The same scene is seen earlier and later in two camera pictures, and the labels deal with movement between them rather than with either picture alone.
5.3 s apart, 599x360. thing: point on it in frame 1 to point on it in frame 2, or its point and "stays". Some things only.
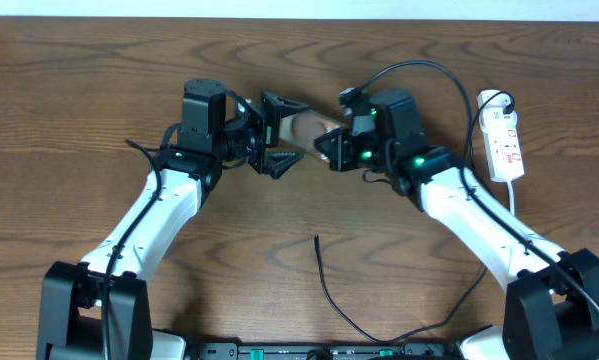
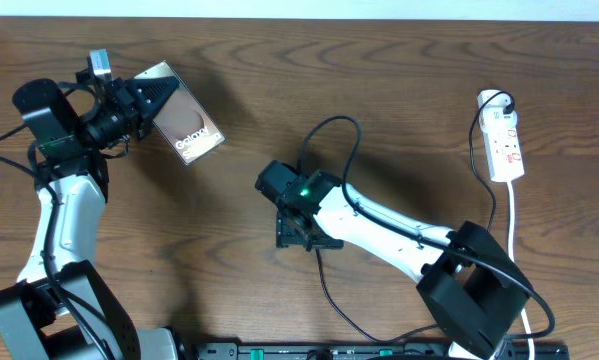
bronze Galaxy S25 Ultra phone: x=302 y=129 to x=182 y=120
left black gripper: x=269 y=129 to x=126 y=97
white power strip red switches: x=499 y=121 stays
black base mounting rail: x=302 y=350 stays
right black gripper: x=338 y=158 to x=286 y=235
